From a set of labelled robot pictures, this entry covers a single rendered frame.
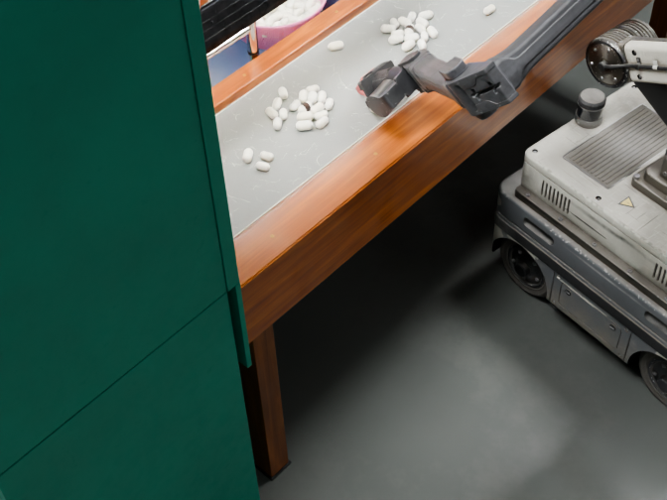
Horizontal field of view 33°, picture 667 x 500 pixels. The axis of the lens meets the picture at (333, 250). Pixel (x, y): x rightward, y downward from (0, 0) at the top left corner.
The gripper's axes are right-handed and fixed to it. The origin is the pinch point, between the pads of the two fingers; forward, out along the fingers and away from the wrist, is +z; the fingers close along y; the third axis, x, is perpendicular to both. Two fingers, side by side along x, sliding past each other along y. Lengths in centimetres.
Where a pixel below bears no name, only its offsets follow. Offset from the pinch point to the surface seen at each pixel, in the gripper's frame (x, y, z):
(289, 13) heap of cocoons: -20.1, -10.7, 26.9
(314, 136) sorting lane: 2.4, 16.5, 0.0
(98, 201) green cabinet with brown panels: -21, 85, -52
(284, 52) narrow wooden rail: -14.3, 2.3, 16.6
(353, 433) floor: 76, 34, 27
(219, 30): -29.0, 31.3, -14.0
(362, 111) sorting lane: 4.1, 3.4, -1.9
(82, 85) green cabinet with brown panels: -37, 82, -65
